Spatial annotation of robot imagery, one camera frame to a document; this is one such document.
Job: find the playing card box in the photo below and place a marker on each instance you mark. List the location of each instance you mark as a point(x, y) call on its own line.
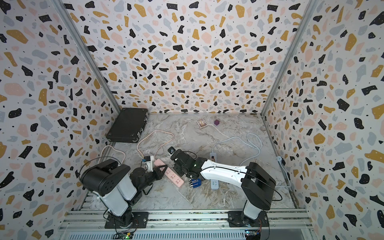
point(201, 123)

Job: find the pink power strip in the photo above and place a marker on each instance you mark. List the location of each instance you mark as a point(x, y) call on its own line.
point(170, 174)

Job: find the black briefcase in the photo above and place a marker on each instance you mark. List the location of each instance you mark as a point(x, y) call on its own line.
point(129, 125)

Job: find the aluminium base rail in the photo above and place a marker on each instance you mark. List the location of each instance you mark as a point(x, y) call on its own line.
point(276, 224)

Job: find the aluminium corner post right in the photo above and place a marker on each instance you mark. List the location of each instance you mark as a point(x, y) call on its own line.
point(291, 51)

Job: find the aluminium corner post left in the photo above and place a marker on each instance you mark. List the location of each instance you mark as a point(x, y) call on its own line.
point(78, 24)

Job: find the aluminium corner post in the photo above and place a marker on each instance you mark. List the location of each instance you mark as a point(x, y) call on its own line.
point(291, 51)
point(78, 24)

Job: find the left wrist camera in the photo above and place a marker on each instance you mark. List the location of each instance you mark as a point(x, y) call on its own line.
point(148, 163)

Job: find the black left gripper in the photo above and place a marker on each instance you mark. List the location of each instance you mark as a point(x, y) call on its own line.
point(157, 173)

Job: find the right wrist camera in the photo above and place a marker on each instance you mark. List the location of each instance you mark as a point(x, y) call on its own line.
point(171, 151)

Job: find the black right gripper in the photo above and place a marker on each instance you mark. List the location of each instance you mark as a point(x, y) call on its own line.
point(175, 168)

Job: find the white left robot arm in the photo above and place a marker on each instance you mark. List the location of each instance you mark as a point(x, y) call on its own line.
point(120, 188)

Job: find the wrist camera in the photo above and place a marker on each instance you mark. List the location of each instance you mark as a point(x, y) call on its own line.
point(148, 163)
point(171, 151)

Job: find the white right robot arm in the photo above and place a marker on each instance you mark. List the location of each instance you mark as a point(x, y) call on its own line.
point(258, 186)

